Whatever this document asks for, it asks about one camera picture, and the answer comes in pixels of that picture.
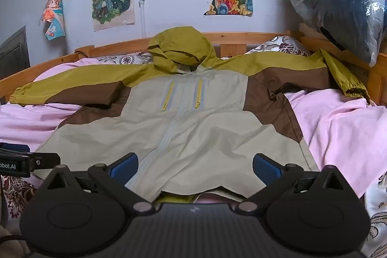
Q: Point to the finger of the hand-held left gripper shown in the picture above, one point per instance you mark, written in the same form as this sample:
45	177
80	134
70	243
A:
45	160

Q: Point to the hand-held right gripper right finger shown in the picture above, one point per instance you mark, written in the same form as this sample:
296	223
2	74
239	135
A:
267	168

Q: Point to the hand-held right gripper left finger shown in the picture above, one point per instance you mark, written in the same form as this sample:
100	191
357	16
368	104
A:
122	168

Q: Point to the beige olive brown hooded jacket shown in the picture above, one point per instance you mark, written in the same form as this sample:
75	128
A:
187	125

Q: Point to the pink blanket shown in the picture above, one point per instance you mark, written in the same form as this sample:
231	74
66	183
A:
332	125

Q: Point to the floral patterned pillow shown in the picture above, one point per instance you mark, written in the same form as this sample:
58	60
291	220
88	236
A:
281	46
127	59

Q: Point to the wooden bed frame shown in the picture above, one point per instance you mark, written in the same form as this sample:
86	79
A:
347	64

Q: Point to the small curled cartoon wall poster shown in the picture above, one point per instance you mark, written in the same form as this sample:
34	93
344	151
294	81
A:
54	16

